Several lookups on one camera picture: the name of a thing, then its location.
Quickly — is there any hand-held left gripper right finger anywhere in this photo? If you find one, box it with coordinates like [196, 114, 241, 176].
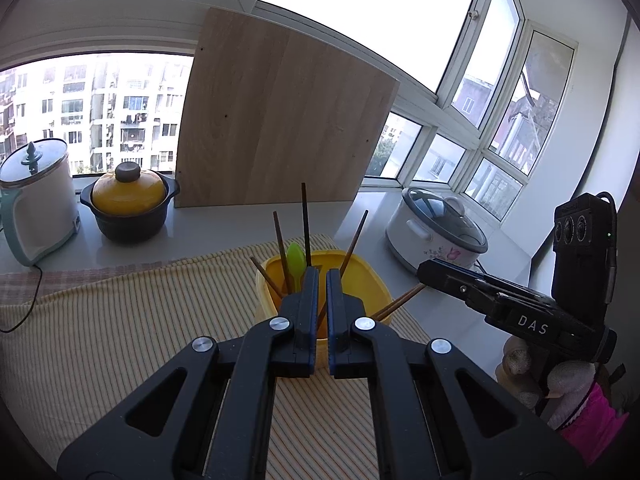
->
[326, 269, 586, 480]

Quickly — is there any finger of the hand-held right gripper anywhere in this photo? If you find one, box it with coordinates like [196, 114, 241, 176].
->
[416, 258, 555, 320]

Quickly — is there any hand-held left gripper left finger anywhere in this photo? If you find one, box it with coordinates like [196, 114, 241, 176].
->
[56, 266, 320, 480]

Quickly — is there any brown wooden chopstick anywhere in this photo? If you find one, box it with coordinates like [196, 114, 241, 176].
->
[375, 287, 427, 322]
[250, 257, 283, 298]
[272, 211, 291, 293]
[371, 283, 426, 318]
[316, 210, 370, 333]

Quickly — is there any yellow plastic container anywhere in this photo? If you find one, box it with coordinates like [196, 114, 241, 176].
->
[256, 249, 392, 356]

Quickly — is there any green plastic spoon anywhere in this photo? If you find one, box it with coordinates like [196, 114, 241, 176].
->
[286, 243, 307, 293]

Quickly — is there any dark wooden chopstick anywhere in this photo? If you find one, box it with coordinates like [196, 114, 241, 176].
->
[301, 183, 312, 268]

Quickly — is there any person's right forearm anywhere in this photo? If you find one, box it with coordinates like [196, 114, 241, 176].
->
[557, 382, 631, 466]

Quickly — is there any person's right hand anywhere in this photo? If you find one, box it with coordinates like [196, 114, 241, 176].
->
[495, 335, 598, 431]

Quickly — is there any white floral rice cooker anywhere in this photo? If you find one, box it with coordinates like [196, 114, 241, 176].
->
[386, 186, 488, 273]

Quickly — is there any glass rice cooker lid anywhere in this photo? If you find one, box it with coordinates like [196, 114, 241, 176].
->
[407, 187, 488, 253]

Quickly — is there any striped table cloth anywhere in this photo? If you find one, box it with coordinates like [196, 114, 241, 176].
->
[0, 245, 436, 480]

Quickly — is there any black clay pot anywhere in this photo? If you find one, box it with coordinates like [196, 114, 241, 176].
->
[80, 177, 180, 246]

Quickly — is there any large light wood board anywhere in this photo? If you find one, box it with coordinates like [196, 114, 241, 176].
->
[175, 6, 401, 208]

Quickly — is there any yellow pot lid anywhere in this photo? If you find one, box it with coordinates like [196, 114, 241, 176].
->
[92, 161, 167, 217]

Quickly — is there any white electric kettle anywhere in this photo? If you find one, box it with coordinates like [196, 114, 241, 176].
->
[0, 150, 82, 267]

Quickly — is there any glass lid teal knob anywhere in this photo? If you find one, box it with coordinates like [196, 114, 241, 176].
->
[0, 138, 69, 183]

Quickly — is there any black power cable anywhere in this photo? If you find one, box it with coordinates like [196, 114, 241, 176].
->
[0, 262, 45, 333]

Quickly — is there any white window frame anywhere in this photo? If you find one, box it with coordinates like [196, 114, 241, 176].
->
[0, 0, 581, 221]

